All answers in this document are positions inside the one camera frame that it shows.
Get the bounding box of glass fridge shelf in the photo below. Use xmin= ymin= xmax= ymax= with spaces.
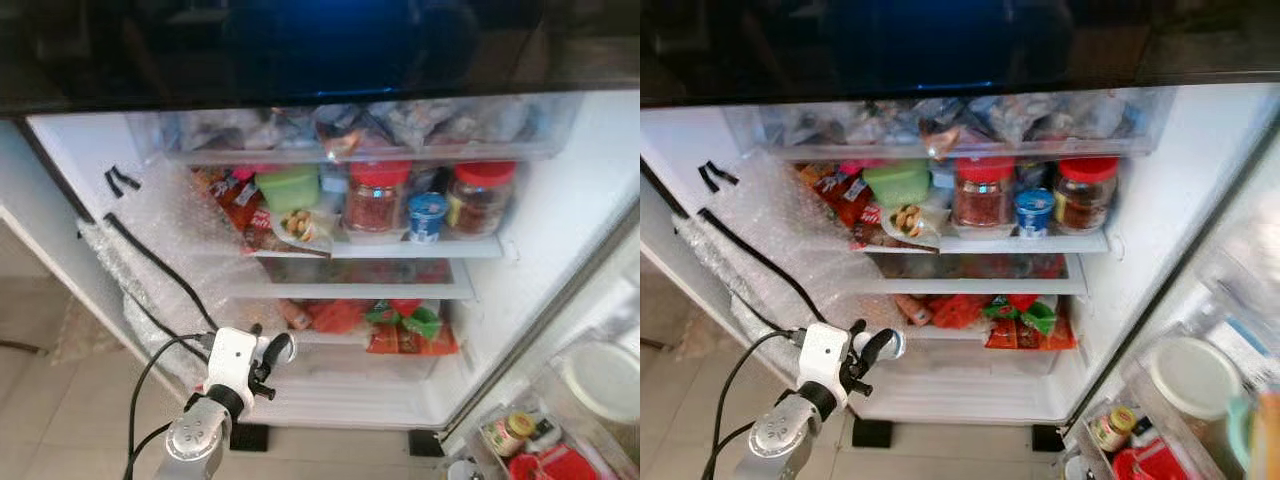
xmin=848 ymin=251 xmax=1091 ymax=297
xmin=222 ymin=257 xmax=478 ymax=302
xmin=858 ymin=230 xmax=1113 ymax=257
xmin=245 ymin=233 xmax=506 ymax=262

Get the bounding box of black fridge door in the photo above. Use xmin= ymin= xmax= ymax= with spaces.
xmin=1062 ymin=130 xmax=1280 ymax=480
xmin=440 ymin=200 xmax=641 ymax=480

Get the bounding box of clear fridge drawer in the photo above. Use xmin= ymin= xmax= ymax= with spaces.
xmin=155 ymin=93 xmax=584 ymax=164
xmin=722 ymin=86 xmax=1179 ymax=161

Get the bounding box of red plastic bag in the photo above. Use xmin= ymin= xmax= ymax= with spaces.
xmin=303 ymin=299 xmax=373 ymax=337
xmin=923 ymin=294 xmax=988 ymax=332

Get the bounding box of clear bag of nuts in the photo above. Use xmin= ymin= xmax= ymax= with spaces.
xmin=268 ymin=206 xmax=338 ymax=258
xmin=878 ymin=202 xmax=943 ymax=252

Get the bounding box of clear bubble wrap sheet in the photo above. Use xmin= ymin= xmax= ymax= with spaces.
xmin=678 ymin=148 xmax=873 ymax=389
xmin=78 ymin=153 xmax=263 ymax=393

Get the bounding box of long black tape strip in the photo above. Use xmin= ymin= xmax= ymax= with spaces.
xmin=103 ymin=212 xmax=221 ymax=333
xmin=697 ymin=207 xmax=831 ymax=325

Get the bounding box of green red snack packet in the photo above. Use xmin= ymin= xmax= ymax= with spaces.
xmin=363 ymin=297 xmax=443 ymax=343
xmin=982 ymin=292 xmax=1061 ymax=338

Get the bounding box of orange snack packet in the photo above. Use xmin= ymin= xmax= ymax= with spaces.
xmin=366 ymin=320 xmax=461 ymax=357
xmin=984 ymin=316 xmax=1079 ymax=352

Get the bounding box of green lid container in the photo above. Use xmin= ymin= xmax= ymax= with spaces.
xmin=861 ymin=157 xmax=932 ymax=209
xmin=254 ymin=164 xmax=322 ymax=216

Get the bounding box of red lid glass jar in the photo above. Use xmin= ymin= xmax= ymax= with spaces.
xmin=1054 ymin=155 xmax=1122 ymax=235
xmin=446 ymin=161 xmax=519 ymax=241
xmin=951 ymin=156 xmax=1019 ymax=232
xmin=342 ymin=160 xmax=414 ymax=238

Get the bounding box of blue white yogurt cup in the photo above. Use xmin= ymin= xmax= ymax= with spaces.
xmin=1014 ymin=187 xmax=1057 ymax=240
xmin=406 ymin=191 xmax=449 ymax=245

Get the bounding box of yellow lid small jar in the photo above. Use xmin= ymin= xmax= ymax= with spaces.
xmin=484 ymin=411 xmax=538 ymax=460
xmin=1089 ymin=404 xmax=1140 ymax=454

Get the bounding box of white lid round container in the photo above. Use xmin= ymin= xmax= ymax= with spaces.
xmin=1143 ymin=334 xmax=1247 ymax=423
xmin=558 ymin=340 xmax=641 ymax=428

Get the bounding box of glossy black freezer door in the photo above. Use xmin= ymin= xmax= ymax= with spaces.
xmin=0 ymin=0 xmax=641 ymax=118
xmin=640 ymin=0 xmax=1280 ymax=111

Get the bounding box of red plastic container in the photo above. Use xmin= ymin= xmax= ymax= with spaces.
xmin=1110 ymin=438 xmax=1203 ymax=480
xmin=507 ymin=443 xmax=603 ymax=480

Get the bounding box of teal cup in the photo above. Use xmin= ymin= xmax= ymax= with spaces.
xmin=1226 ymin=393 xmax=1258 ymax=473

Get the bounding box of orange bottle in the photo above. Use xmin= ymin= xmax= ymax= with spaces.
xmin=1254 ymin=388 xmax=1280 ymax=480

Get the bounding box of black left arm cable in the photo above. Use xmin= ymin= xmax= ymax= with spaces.
xmin=698 ymin=329 xmax=809 ymax=480
xmin=122 ymin=332 xmax=216 ymax=480

